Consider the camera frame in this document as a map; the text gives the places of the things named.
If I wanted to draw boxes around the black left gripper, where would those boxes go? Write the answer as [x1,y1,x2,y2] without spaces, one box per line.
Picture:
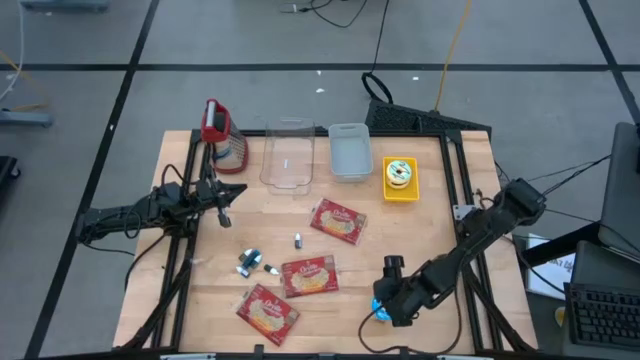
[195,177,248,230]

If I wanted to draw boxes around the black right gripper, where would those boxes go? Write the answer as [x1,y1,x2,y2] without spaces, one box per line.
[373,255,432,329]

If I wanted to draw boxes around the blue toy donut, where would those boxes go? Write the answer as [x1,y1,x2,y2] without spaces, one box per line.
[370,297,394,322]

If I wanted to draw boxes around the red popcorn packet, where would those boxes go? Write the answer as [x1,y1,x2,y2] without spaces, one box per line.
[309,197,369,246]
[280,255,340,299]
[235,283,301,347]

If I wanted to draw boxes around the mint green toy donut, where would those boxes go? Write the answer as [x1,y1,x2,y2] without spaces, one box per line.
[385,158,414,184]

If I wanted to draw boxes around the clear plastic container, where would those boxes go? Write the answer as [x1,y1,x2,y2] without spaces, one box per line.
[258,116,317,196]

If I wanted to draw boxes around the yellow plastic basket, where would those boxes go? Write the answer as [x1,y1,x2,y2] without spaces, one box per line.
[382,155,421,203]

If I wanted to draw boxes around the grey plastic bin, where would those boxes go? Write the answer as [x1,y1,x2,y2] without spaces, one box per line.
[327,122,374,184]

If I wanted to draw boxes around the white paper sheet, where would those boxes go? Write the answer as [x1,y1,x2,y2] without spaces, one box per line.
[524,233,576,301]

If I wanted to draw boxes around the black keyboard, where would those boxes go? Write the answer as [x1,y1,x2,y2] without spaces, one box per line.
[563,281,640,351]

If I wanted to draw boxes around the grey metal floor base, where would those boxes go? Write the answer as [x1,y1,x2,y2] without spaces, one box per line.
[0,109,54,129]
[19,0,111,13]

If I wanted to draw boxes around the black chair base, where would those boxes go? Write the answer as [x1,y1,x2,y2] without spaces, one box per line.
[0,155,22,201]

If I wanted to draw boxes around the grey laptop lid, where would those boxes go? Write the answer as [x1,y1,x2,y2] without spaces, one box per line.
[597,121,640,265]

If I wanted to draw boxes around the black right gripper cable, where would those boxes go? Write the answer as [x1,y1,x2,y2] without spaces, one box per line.
[357,284,462,355]

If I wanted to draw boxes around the steel box grater red handle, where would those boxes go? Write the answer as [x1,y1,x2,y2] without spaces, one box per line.
[200,98,250,175]

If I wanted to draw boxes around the black floor cable with plugs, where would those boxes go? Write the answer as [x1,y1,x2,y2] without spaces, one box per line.
[278,0,371,29]

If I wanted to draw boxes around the black looped floor cable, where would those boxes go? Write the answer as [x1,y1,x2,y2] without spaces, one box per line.
[360,0,394,106]

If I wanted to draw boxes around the white floor cable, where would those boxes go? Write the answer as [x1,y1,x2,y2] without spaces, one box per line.
[0,0,26,101]

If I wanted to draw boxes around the yellow cable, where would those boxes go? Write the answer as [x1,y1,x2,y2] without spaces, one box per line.
[433,0,474,112]

